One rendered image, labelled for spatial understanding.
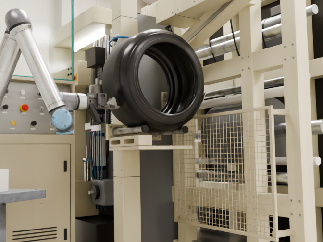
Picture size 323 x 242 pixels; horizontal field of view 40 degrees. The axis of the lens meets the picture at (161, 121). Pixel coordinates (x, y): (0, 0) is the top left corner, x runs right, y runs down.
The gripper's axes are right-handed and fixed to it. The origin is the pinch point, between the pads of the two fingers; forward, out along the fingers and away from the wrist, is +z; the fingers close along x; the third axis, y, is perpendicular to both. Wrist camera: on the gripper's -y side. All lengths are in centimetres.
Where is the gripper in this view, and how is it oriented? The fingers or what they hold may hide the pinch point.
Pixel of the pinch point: (118, 107)
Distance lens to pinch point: 246.3
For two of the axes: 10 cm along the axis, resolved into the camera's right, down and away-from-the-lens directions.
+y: -0.2, -10.0, 0.8
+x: -5.5, 0.7, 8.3
